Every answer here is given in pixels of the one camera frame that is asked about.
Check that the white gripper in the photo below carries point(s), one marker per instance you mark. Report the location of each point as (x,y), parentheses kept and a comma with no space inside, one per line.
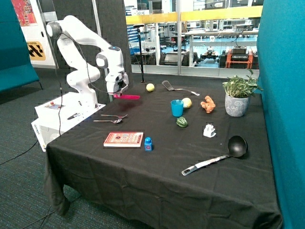
(117,83)

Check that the pink plastic plate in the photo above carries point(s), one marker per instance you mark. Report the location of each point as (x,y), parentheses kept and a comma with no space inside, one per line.
(130,97)

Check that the blue plastic cup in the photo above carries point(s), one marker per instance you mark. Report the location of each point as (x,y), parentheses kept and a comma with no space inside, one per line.
(177,108)

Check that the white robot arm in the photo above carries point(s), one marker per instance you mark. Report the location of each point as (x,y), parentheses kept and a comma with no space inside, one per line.
(70,32)

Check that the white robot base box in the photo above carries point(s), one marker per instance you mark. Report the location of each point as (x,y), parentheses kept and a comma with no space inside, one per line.
(52,119)

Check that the metal fork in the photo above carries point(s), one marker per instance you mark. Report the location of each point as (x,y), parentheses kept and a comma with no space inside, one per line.
(118,116)

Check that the metal spoon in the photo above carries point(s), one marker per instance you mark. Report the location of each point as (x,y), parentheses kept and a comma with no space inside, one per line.
(110,121)

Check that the yellow tennis ball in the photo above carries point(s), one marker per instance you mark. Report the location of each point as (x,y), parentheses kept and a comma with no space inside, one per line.
(150,87)

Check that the black pen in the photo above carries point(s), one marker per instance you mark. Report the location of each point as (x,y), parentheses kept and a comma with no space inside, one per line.
(73,116)

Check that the red book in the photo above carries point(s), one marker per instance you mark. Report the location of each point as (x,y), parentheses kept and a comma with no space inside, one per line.
(123,139)

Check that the black slotted spatula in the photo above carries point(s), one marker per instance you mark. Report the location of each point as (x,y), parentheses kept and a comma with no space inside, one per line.
(169,87)

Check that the blue toy block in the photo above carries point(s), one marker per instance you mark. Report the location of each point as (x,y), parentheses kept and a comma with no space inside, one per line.
(148,144)

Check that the green bell pepper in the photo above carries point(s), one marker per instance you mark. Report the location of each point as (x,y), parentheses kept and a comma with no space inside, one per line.
(182,122)

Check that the yellow lemon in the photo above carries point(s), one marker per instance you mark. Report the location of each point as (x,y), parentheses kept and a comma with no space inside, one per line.
(187,103)

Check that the black tablecloth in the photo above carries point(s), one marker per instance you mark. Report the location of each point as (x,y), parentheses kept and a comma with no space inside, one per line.
(234,193)

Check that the orange teddy bear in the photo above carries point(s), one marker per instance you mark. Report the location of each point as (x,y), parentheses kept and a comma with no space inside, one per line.
(208,105)

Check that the white power adapter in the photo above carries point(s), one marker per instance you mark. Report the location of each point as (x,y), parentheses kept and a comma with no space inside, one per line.
(209,131)

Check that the teal sofa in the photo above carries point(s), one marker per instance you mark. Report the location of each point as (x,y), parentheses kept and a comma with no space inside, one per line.
(16,69)

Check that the potted green plant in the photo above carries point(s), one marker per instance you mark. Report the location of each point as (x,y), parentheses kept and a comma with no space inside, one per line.
(237,93)

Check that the black ladle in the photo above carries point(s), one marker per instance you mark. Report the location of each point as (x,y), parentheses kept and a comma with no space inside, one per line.
(237,147)

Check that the teal partition wall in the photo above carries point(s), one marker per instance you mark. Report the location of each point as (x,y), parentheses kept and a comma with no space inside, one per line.
(281,55)

